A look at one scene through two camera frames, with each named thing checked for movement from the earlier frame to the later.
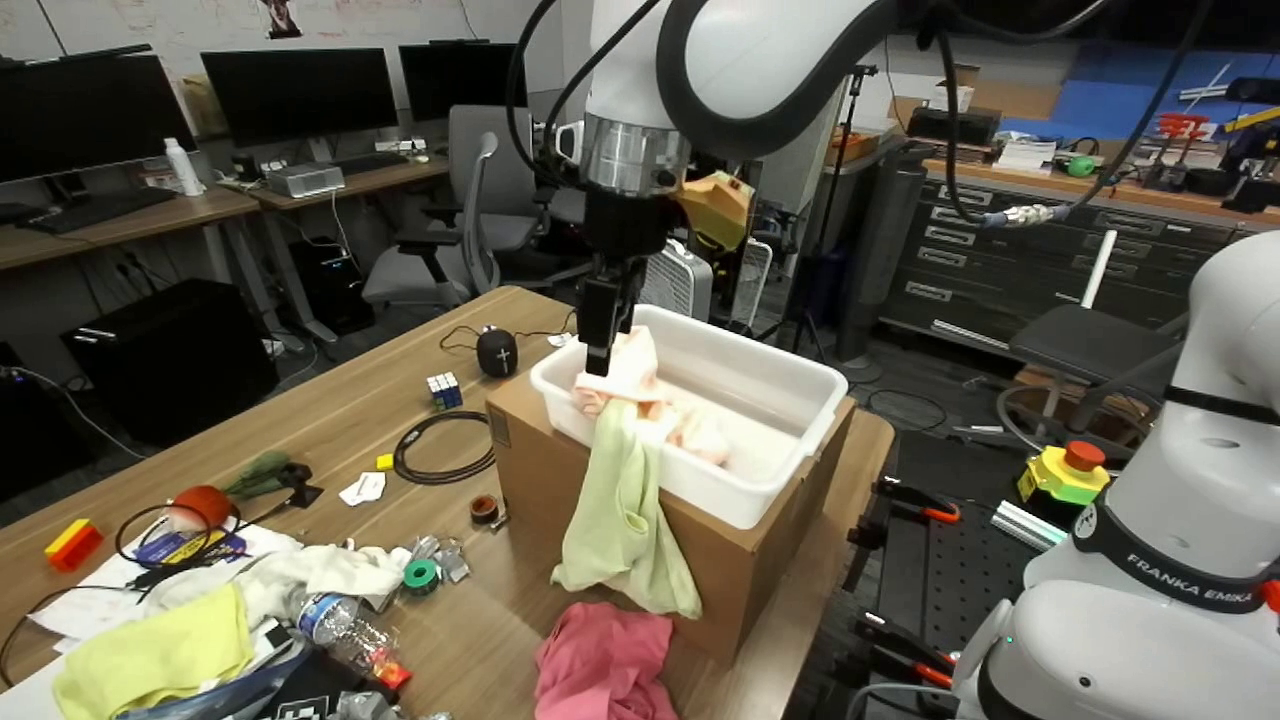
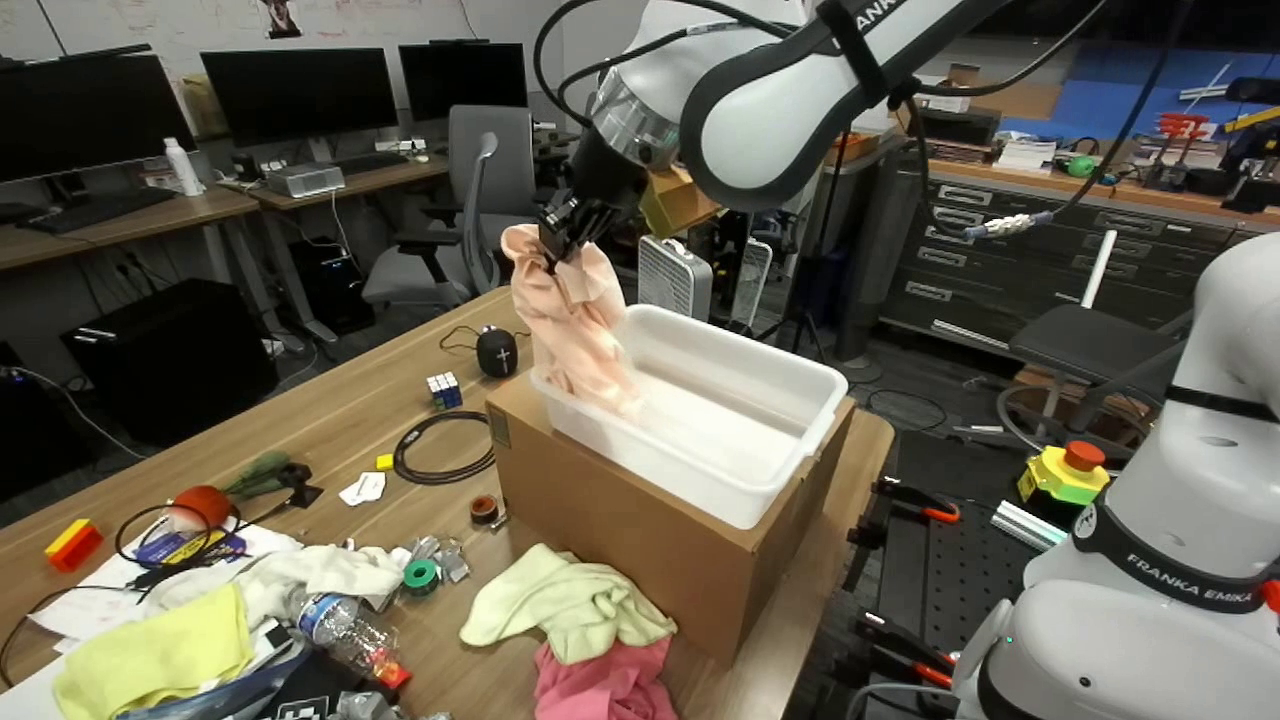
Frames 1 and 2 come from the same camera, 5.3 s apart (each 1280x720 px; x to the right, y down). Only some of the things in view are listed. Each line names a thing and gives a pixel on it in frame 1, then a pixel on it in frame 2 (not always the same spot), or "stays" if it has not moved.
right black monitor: (461, 72) stays
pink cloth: (598, 660) stays
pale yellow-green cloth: (620, 532) to (577, 605)
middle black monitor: (300, 93) stays
